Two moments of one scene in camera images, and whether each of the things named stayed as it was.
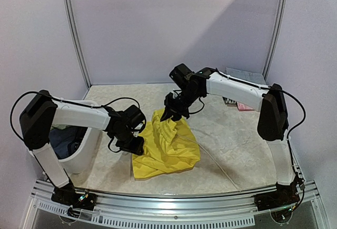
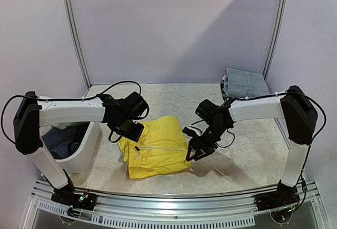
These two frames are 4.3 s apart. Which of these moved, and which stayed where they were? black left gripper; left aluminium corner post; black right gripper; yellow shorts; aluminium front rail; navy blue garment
Moved: black left gripper; black right gripper
Stayed: aluminium front rail; left aluminium corner post; yellow shorts; navy blue garment
